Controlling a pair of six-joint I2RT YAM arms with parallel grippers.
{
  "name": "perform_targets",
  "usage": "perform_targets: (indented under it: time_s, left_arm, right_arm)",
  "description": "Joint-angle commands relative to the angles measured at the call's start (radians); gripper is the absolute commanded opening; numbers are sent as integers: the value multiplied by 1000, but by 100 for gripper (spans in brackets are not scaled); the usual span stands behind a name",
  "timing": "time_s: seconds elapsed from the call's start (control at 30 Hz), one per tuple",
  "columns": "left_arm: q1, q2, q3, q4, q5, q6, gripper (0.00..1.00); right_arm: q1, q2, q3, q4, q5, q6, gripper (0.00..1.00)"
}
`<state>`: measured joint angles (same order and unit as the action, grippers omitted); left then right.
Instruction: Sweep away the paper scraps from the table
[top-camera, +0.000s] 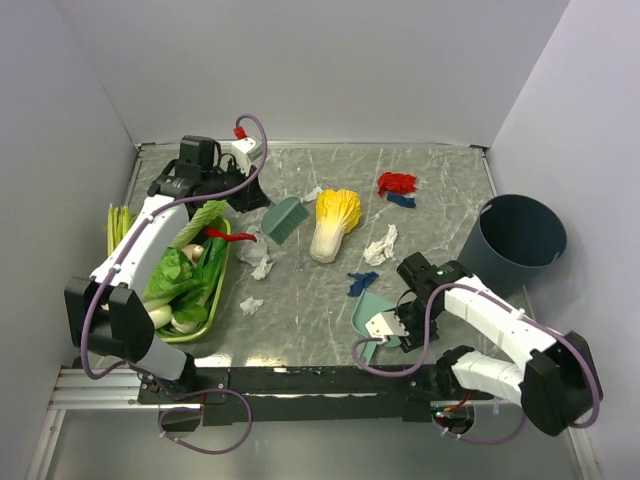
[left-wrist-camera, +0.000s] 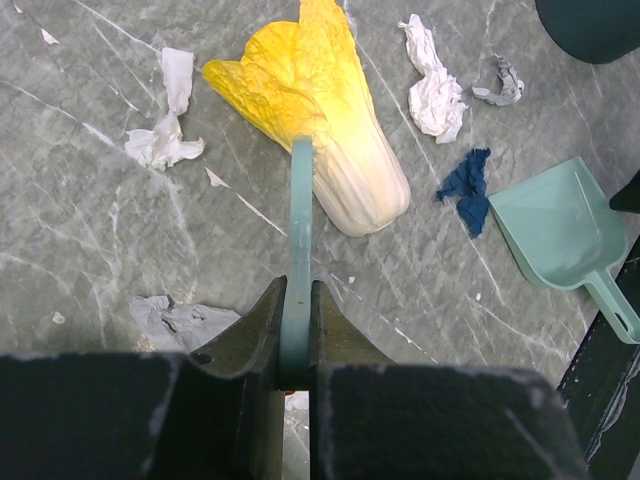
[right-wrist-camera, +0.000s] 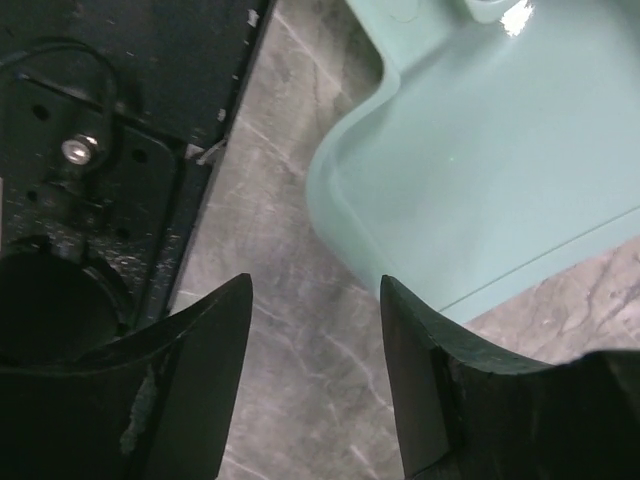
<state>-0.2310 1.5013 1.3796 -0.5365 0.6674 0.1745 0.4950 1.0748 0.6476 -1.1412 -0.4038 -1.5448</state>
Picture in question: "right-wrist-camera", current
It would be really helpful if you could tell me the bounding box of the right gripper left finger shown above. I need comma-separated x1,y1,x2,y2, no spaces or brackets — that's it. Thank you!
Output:
1,273,252,479

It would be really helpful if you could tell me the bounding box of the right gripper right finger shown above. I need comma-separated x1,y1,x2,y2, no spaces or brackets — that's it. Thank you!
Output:
380,276,639,479

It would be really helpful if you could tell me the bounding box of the teal dustpan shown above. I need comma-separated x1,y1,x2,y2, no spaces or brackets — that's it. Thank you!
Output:
306,1,639,323

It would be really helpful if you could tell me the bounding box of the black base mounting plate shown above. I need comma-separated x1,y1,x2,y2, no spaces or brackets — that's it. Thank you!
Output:
1,1,274,365

